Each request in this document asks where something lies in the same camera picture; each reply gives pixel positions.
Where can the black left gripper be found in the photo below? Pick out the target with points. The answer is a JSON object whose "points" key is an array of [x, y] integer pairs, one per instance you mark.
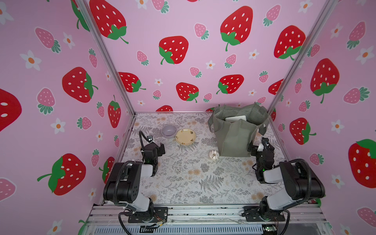
{"points": [[160, 150]]}

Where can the olive green canvas bag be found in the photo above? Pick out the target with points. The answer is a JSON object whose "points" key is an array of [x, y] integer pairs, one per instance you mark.
{"points": [[233, 138]]}

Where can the small white rectangular clock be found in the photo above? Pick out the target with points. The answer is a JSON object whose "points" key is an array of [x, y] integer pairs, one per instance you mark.
{"points": [[236, 118]]}

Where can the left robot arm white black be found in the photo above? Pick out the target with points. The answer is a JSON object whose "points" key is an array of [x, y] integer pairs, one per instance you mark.
{"points": [[123, 185]]}

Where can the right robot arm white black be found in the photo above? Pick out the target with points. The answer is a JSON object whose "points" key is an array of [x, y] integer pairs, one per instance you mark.
{"points": [[300, 183]]}

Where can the lavender grey bowl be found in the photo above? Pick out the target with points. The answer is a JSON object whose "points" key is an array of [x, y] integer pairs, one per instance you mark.
{"points": [[169, 131]]}

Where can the yellow ceramic plate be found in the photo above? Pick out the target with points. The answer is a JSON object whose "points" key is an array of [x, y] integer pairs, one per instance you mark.
{"points": [[185, 137]]}

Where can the beige striped small ball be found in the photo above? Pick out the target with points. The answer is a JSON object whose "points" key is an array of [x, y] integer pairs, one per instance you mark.
{"points": [[213, 155]]}

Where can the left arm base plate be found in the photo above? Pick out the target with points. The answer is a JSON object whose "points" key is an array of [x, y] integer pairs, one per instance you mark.
{"points": [[157, 214]]}

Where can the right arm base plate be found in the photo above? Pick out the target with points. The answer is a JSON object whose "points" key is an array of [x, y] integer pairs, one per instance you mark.
{"points": [[258, 214]]}

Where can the aluminium frame rail front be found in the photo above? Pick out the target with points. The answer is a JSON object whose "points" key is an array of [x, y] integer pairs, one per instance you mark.
{"points": [[200, 214]]}

